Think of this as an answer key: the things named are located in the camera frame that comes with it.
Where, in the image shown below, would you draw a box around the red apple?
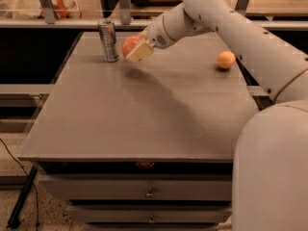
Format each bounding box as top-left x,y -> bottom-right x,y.
121,35 -> 141,57

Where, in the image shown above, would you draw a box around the grey drawer cabinet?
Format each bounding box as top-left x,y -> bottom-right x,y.
20,33 -> 257,231

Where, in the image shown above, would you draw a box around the orange fruit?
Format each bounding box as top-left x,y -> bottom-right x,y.
217,51 -> 236,69

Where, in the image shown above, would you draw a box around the drawer knob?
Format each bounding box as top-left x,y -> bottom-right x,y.
145,188 -> 155,198
148,215 -> 156,224

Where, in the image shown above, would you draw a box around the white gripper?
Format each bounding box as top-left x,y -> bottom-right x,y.
126,14 -> 175,63

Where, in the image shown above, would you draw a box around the top drawer knob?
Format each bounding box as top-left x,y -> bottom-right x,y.
145,188 -> 155,198

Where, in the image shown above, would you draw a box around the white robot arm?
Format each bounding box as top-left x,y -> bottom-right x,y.
125,0 -> 308,231

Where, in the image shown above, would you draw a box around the silver blue redbull can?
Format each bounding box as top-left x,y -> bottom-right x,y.
97,18 -> 118,63

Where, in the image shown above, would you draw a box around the lower drawer knob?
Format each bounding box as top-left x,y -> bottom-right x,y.
148,215 -> 156,224

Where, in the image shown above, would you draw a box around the black cable on floor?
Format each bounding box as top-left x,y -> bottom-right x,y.
0,138 -> 40,231

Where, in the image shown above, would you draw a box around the red item in drawer gap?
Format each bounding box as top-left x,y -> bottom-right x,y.
136,162 -> 154,168

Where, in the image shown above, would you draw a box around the orange white plastic bag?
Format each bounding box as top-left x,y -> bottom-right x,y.
38,0 -> 82,19

